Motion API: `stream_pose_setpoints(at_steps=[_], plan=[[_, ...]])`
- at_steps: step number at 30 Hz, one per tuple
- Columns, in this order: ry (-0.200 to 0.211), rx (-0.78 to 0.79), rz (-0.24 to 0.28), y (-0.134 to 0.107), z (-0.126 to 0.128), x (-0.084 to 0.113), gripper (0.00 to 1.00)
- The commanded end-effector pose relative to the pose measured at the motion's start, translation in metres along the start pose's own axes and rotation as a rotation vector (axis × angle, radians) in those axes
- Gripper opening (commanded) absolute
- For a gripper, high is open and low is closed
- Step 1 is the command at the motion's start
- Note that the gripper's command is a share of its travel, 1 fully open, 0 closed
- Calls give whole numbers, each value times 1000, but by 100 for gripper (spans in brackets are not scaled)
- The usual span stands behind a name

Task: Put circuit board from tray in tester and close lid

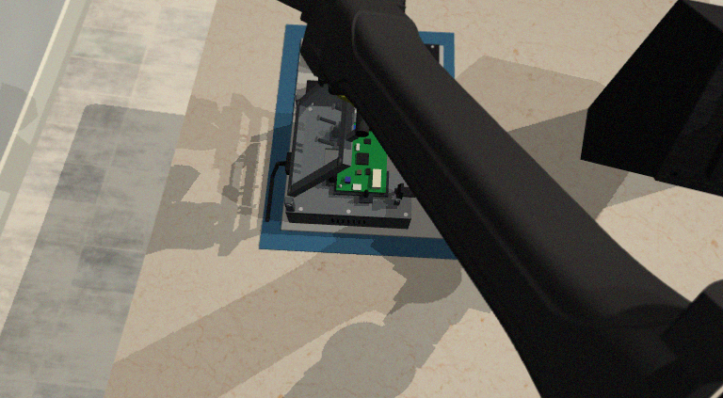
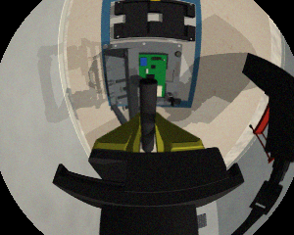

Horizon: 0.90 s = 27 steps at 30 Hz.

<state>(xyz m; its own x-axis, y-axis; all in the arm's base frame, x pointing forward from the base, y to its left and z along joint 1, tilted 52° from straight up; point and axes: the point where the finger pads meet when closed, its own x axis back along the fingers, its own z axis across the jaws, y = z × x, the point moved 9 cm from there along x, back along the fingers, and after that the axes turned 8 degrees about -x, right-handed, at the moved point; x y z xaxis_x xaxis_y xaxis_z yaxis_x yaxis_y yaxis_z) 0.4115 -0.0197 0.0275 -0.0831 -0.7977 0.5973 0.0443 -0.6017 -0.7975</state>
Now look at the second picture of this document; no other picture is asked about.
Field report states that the green circuit board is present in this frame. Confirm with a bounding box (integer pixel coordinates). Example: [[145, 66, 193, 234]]
[[139, 55, 167, 97]]

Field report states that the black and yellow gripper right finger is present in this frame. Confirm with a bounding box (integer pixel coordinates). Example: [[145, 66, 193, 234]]
[[155, 112, 205, 152]]

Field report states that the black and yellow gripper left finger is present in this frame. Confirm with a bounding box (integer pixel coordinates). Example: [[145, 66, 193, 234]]
[[91, 113, 141, 152]]

